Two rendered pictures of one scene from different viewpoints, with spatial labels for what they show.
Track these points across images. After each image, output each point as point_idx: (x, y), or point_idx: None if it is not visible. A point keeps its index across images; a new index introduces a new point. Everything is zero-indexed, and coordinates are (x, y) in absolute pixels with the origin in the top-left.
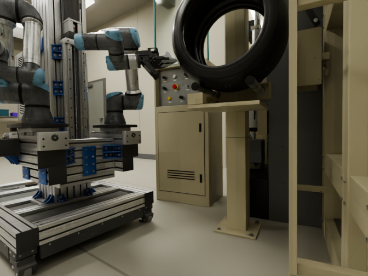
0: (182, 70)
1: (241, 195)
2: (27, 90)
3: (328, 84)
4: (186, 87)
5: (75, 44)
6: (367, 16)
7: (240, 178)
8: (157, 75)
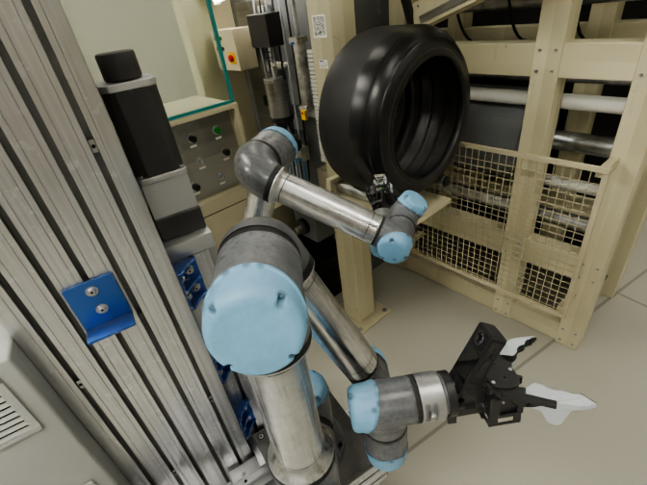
0: (178, 130)
1: (370, 282)
2: (330, 412)
3: None
4: (198, 165)
5: (404, 260)
6: (549, 138)
7: (367, 268)
8: None
